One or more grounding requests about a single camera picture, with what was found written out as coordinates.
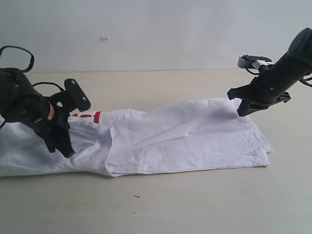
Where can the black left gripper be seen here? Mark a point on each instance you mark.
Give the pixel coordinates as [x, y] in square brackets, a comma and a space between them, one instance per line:
[50, 122]

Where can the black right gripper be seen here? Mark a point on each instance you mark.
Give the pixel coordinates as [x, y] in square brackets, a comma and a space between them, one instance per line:
[272, 81]

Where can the white t-shirt red lettering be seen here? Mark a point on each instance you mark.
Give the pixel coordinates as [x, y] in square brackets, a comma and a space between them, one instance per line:
[173, 138]

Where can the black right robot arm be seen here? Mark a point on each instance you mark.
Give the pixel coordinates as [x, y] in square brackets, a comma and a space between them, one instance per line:
[299, 58]

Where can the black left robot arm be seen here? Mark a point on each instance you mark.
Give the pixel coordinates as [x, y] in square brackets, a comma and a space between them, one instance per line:
[21, 103]

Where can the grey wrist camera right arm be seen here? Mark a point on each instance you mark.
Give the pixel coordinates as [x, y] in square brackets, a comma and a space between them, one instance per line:
[253, 62]

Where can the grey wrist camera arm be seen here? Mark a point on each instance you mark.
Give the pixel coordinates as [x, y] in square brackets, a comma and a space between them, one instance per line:
[78, 98]
[253, 62]

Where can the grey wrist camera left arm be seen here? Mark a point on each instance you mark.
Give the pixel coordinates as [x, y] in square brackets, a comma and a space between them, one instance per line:
[78, 98]

